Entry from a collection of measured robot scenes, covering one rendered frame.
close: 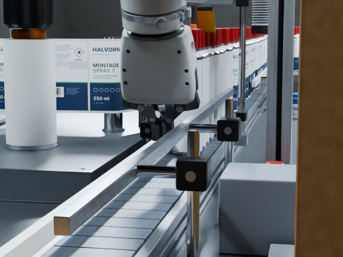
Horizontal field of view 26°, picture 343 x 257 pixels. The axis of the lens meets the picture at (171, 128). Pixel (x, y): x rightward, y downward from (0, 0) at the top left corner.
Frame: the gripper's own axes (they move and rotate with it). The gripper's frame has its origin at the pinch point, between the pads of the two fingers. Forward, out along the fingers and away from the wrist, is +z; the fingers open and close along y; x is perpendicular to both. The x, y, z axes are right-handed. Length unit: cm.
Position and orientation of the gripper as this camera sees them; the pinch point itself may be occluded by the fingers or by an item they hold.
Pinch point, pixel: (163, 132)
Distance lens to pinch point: 103.4
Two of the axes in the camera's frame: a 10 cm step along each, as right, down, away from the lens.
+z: 0.6, 8.9, 4.6
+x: -1.7, 4.6, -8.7
